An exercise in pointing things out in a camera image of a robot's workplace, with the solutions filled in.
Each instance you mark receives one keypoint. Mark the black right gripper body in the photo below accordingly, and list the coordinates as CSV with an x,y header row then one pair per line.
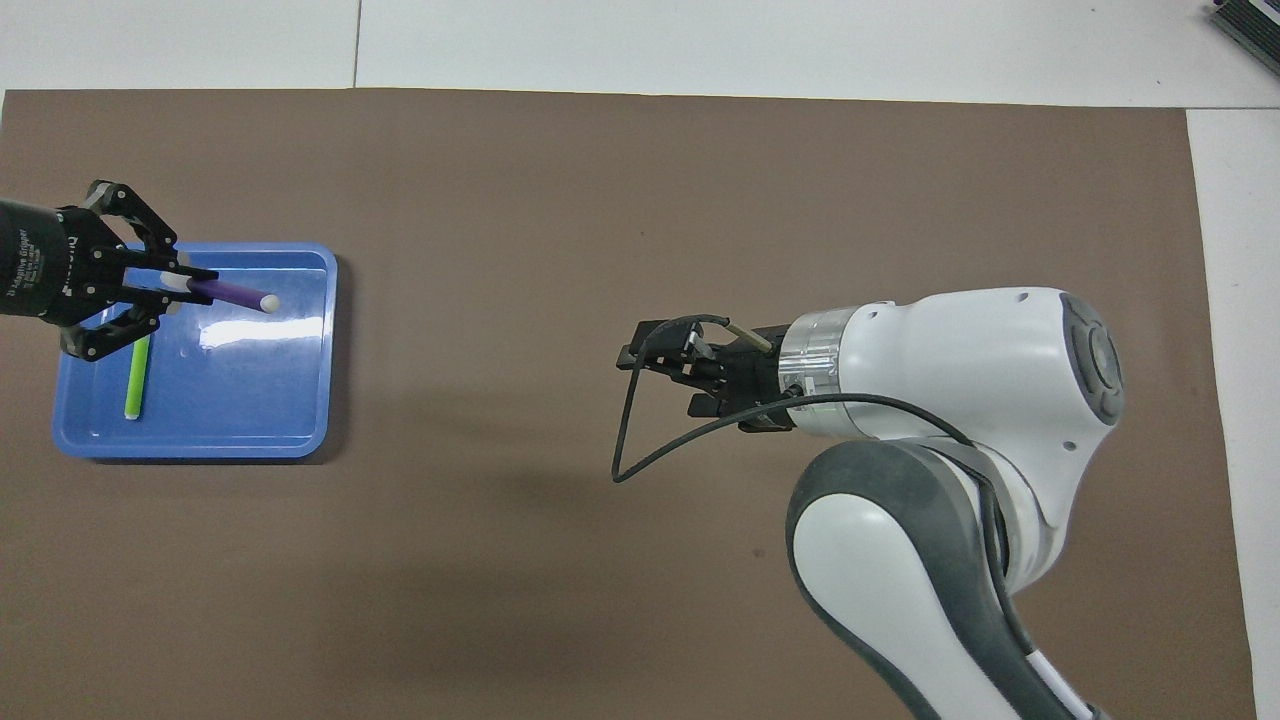
x,y
755,385

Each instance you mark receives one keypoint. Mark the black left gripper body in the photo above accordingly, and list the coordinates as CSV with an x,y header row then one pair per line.
x,y
50,265

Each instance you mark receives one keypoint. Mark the green highlighter pen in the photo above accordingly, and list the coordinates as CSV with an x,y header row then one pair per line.
x,y
136,385

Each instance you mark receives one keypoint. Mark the purple highlighter pen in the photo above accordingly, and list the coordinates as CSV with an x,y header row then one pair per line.
x,y
240,294

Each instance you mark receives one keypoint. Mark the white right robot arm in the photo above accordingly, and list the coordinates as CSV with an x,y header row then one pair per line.
x,y
950,380

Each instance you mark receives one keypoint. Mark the blue plastic tray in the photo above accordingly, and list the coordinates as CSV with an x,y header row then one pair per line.
x,y
250,400

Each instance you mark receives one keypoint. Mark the brown table mat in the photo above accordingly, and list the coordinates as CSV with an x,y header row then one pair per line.
x,y
640,200

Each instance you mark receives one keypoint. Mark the dark ribbed device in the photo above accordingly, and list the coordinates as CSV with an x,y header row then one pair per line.
x,y
1250,30

